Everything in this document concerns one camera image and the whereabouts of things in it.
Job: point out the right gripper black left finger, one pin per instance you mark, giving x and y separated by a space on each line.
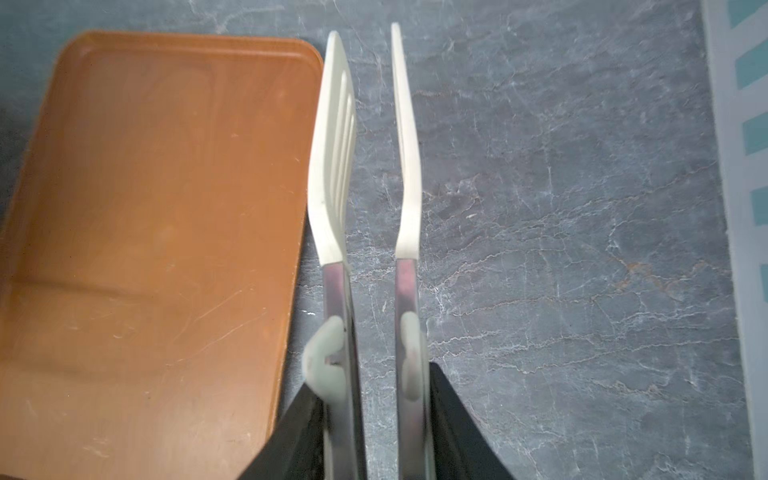
295 450

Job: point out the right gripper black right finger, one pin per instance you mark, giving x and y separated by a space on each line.
460 450

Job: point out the white steel kitchen tongs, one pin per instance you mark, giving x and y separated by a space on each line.
330 359

